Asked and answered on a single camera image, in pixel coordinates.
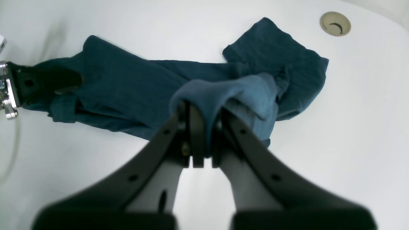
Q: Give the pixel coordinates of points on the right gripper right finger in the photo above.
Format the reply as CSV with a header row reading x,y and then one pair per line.
x,y
268,195

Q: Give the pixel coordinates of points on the left table cable grommet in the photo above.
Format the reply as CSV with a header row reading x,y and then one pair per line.
x,y
335,23

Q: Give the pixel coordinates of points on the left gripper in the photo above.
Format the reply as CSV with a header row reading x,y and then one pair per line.
x,y
20,85

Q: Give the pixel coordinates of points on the dark navy t-shirt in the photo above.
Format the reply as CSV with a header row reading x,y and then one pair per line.
x,y
267,77

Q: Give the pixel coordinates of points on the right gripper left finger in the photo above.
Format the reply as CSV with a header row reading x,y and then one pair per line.
x,y
141,194

